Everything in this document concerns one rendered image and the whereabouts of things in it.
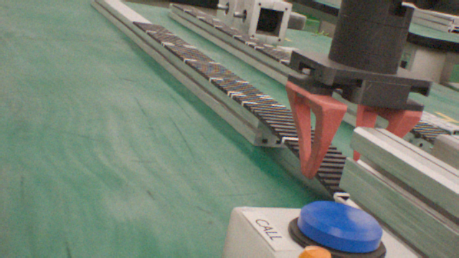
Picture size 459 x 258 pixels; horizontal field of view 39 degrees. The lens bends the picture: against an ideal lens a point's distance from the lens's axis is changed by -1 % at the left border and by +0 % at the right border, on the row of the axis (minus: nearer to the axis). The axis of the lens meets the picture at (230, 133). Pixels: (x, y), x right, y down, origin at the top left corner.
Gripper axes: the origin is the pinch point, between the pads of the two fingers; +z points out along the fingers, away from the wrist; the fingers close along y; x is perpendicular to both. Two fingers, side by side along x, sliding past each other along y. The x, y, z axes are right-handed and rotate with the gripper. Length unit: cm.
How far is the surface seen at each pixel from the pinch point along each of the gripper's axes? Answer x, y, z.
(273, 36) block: 84, 36, 1
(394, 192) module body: -13.9, -5.3, -3.8
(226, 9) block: 100, 30, -2
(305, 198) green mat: -1.1, -3.0, 2.3
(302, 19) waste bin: 431, 242, 30
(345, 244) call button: -21.7, -14.2, -4.6
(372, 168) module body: -9.8, -4.1, -3.9
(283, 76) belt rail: 43.6, 17.7, 1.4
